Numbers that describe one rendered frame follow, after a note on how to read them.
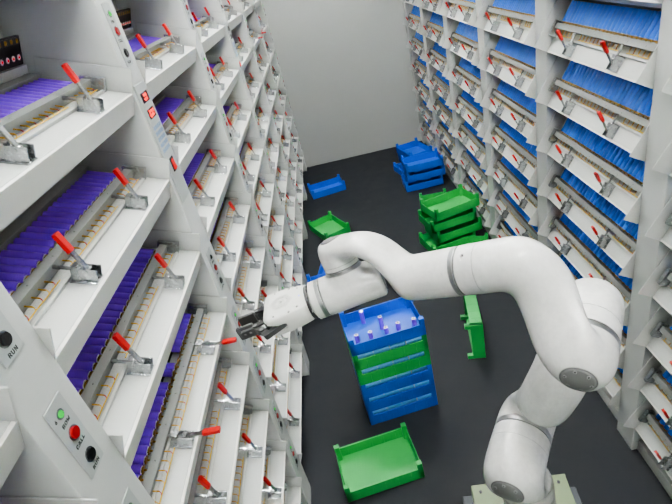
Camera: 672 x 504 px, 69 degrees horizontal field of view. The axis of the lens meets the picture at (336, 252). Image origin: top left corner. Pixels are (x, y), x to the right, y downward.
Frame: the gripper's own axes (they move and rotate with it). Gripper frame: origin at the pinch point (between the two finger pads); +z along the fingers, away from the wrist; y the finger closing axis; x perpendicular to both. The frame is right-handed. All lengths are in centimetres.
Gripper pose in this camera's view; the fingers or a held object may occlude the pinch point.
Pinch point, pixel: (247, 325)
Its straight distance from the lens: 110.4
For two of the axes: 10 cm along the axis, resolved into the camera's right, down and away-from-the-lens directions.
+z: -9.2, 3.6, 1.4
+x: 3.8, 7.8, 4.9
